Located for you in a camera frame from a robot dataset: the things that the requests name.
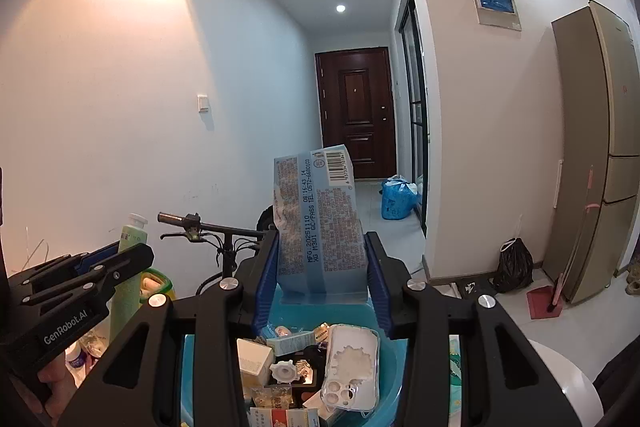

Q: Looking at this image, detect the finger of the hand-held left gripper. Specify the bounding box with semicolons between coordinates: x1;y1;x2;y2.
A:
21;242;155;306
9;240;122;292

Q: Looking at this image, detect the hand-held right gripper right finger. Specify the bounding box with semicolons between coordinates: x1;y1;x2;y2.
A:
363;232;582;427

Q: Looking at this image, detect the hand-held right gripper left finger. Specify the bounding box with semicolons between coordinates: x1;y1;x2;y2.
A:
59;229;281;427

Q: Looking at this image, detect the light green tube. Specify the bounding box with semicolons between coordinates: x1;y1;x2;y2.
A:
109;212;150;344

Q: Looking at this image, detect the slim white teal box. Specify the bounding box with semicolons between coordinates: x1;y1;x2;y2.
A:
266;329;317;356

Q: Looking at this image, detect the light blue printed packet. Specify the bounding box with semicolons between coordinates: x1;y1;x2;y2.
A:
272;145;369;306

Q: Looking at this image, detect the clear phone case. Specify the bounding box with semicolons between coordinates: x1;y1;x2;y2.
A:
319;324;382;414

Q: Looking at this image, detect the blue plastic basin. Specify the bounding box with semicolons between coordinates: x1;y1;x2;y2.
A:
181;281;407;427

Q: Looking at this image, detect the yellow container with green lid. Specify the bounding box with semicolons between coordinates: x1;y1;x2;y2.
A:
139;269;177;304

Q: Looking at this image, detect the person's left hand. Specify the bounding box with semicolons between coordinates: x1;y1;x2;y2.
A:
36;346;79;427

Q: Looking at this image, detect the white jar with blue label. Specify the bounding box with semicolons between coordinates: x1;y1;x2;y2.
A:
66;342;89;371

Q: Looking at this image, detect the white square box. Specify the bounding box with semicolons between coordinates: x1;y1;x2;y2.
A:
235;337;276;396

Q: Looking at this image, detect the white gear-shaped cap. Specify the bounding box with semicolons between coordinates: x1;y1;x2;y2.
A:
269;359;305;384

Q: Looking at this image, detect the blue plastic bag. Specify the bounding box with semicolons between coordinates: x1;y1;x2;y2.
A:
380;174;422;222

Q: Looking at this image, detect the green tissue pack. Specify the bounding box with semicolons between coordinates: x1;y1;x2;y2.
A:
446;336;464;427

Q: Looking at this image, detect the black plastic bag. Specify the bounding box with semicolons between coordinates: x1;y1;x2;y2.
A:
494;237;536;295

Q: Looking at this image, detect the red dustpan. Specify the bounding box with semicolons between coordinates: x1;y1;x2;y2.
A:
525;284;567;321

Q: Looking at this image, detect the brown entrance door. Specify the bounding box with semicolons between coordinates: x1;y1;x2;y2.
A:
314;46;399;181

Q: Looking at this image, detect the black framed sliding door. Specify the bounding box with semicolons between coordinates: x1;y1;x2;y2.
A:
394;0;432;234

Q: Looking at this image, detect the pink broom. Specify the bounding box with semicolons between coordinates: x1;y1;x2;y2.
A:
549;164;599;314

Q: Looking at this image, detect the beige refrigerator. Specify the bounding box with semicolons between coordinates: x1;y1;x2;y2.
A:
542;0;640;306

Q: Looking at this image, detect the black jacket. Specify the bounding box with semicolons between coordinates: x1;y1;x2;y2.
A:
591;346;640;427

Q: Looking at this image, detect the black bicycle handlebar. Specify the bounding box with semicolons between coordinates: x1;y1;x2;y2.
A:
157;206;272;294

